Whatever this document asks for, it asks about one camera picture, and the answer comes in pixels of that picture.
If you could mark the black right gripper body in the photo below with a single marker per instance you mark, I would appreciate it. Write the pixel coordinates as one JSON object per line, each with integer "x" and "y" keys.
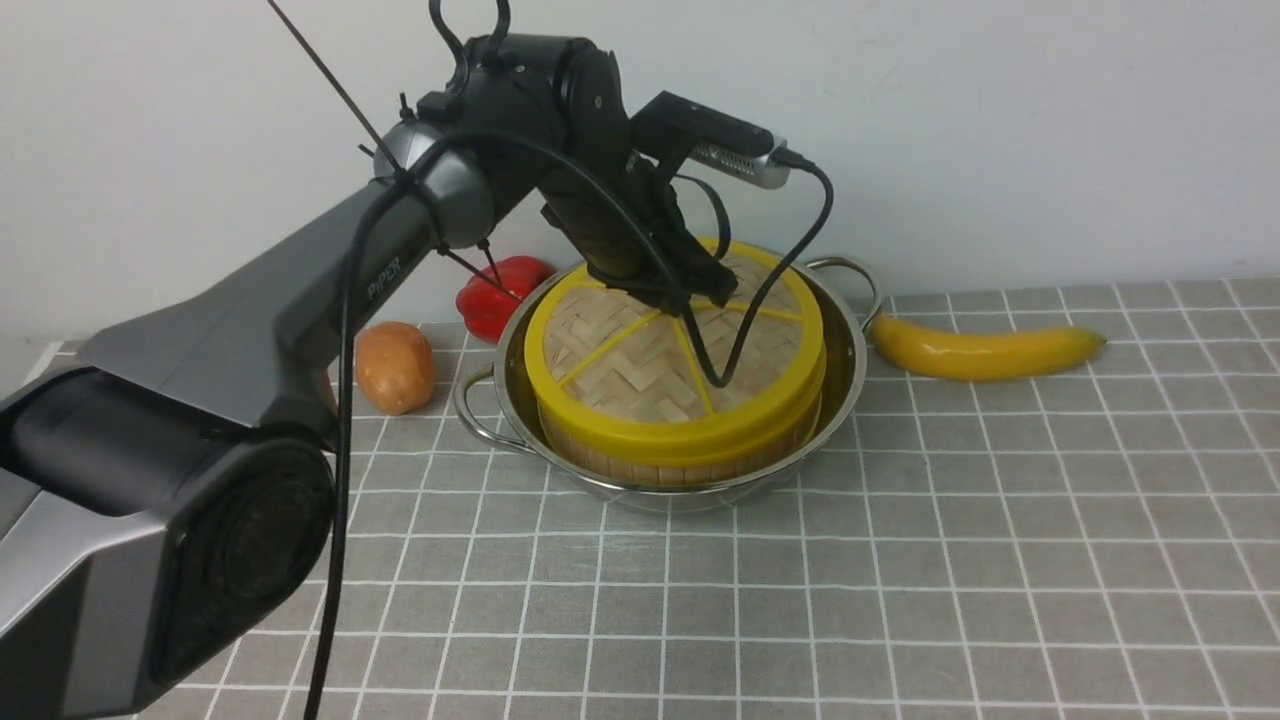
{"x": 641, "y": 246}

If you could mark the woven bamboo steamer lid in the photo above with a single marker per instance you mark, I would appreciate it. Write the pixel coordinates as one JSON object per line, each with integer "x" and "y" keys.
{"x": 632, "y": 362}

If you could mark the yellow-rimmed bamboo steamer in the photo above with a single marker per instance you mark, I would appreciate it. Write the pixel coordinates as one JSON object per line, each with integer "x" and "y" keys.
{"x": 718, "y": 445}

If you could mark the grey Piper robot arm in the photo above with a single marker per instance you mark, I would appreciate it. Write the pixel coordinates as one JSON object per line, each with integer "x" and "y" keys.
{"x": 172, "y": 488}

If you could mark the stainless steel pot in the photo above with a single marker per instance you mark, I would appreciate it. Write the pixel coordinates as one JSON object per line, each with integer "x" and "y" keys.
{"x": 846, "y": 370}

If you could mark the red bell pepper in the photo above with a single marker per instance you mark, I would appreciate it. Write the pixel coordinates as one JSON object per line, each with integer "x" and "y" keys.
{"x": 486, "y": 305}

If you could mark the brown potato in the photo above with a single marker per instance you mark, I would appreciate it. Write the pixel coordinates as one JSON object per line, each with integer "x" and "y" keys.
{"x": 395, "y": 367}

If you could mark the yellow banana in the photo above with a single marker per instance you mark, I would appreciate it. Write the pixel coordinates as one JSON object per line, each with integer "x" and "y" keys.
{"x": 982, "y": 358}

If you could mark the grey checked tablecloth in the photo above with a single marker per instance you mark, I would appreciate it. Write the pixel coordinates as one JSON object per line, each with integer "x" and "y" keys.
{"x": 1101, "y": 545}

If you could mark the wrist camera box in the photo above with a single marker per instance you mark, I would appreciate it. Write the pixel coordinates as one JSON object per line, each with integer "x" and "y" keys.
{"x": 730, "y": 140}

